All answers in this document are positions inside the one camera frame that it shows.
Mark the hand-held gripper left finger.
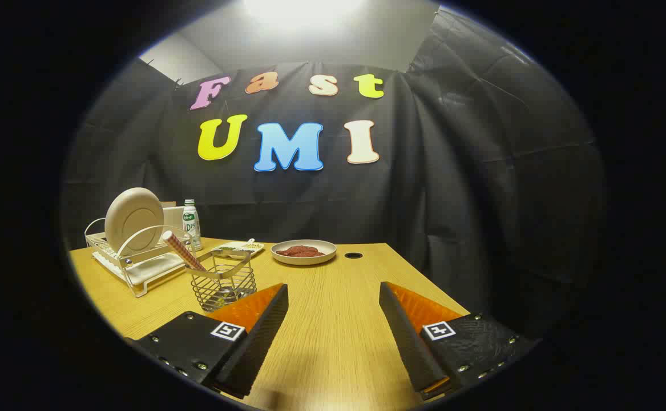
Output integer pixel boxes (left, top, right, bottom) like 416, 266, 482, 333
124, 283, 289, 399

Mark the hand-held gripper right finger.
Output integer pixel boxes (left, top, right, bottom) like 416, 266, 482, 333
378, 281, 539, 400

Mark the steel wire basket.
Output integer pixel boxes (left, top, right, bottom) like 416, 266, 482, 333
187, 249, 257, 312

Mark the spoon with striped handle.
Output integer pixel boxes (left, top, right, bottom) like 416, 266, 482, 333
162, 230, 236, 303

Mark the white wire dish rack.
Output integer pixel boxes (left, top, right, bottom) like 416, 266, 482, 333
84, 217, 205, 299

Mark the beige round plate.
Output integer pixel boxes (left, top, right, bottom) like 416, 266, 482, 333
104, 187, 165, 256

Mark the beige plate with patties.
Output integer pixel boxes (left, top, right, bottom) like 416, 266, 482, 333
271, 239, 337, 266

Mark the white divided snack tray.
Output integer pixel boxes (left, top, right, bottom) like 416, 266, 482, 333
211, 239, 265, 259

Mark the white green-label drink bottle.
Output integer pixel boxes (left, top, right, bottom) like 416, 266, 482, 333
182, 199, 203, 251

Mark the white toaster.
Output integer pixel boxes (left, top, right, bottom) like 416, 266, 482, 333
160, 201, 186, 232

